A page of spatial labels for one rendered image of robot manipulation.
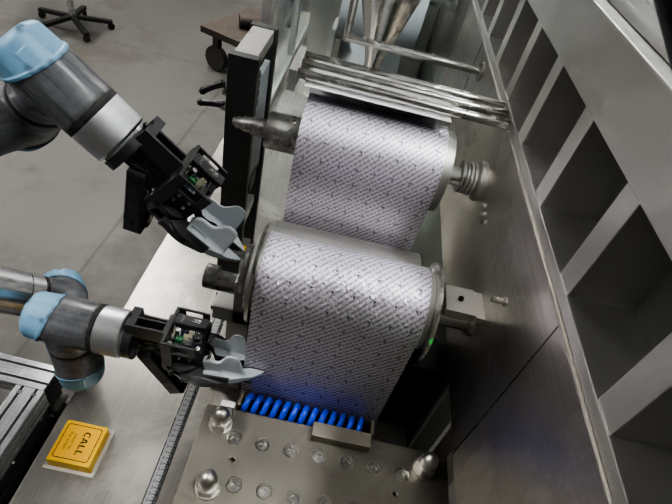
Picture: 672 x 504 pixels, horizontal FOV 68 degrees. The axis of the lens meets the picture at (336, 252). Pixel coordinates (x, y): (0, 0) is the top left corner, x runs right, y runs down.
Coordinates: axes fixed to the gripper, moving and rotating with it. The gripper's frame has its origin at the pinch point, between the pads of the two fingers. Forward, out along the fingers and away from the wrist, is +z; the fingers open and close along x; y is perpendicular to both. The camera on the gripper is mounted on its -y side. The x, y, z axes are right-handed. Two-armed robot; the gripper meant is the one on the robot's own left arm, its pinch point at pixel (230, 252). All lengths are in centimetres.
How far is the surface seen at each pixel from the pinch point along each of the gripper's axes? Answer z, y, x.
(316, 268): 7.2, 10.7, -3.0
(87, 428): 7.8, -38.7, -13.9
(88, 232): 7, -159, 117
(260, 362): 15.5, -6.9, -6.8
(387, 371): 26.8, 9.0, -6.8
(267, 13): -13, -10, 95
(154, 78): -18, -179, 279
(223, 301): 7.8, -11.0, 1.8
